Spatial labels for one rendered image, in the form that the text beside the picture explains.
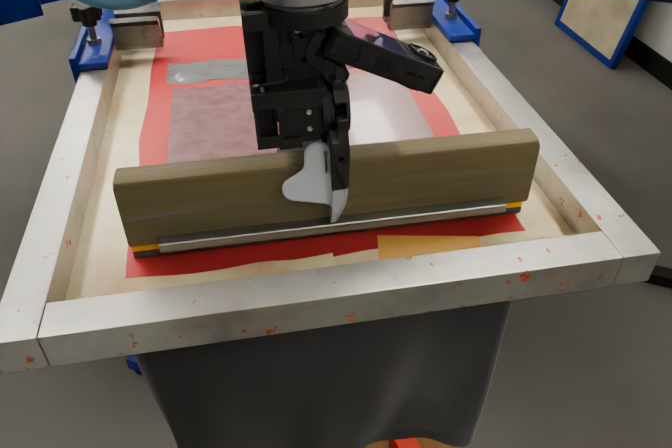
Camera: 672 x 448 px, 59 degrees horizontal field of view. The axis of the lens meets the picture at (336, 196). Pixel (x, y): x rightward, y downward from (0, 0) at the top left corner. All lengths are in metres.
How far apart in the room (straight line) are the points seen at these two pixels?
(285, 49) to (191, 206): 0.17
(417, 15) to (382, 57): 0.53
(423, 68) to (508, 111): 0.28
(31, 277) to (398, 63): 0.37
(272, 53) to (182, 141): 0.33
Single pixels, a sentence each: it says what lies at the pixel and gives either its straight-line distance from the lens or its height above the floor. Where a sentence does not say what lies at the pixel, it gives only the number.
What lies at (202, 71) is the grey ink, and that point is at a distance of 0.95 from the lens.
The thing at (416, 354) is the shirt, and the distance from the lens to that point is 0.77.
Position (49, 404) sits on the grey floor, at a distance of 1.79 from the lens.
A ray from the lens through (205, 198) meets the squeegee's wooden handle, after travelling 0.56.
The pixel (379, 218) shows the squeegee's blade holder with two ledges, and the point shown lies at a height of 0.99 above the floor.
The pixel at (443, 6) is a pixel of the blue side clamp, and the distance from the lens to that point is 1.07.
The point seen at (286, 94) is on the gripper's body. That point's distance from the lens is 0.49.
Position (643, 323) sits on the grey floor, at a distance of 2.00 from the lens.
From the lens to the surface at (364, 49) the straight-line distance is 0.50.
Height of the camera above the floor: 1.37
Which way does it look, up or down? 38 degrees down
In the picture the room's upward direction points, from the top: straight up
